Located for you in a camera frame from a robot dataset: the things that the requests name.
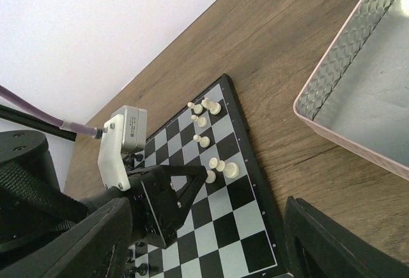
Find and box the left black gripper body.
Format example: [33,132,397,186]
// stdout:
[125,165,208,249]

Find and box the pink embossed metal tin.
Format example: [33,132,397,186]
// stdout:
[293,0,408,178]

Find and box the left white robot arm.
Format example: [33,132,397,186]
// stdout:
[1,130,208,253]

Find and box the white chess piece on board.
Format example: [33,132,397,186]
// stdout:
[187,102,203,114]

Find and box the black and silver chessboard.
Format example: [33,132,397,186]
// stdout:
[125,75,289,277]

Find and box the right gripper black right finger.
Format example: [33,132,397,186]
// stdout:
[284,196,408,277]

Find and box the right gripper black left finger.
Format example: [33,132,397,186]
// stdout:
[1,198,132,277]

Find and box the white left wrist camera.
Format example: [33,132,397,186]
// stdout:
[97,105,148,191]

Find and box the black chess piece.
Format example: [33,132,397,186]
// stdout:
[132,263,149,276]

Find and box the white chess pawn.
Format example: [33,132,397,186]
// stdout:
[191,115,207,128]
[193,134,210,148]
[205,170,217,183]
[208,157,226,172]

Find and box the black enclosure frame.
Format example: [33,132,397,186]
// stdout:
[1,105,77,142]

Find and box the white chess knight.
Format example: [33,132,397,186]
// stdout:
[201,98,221,115]

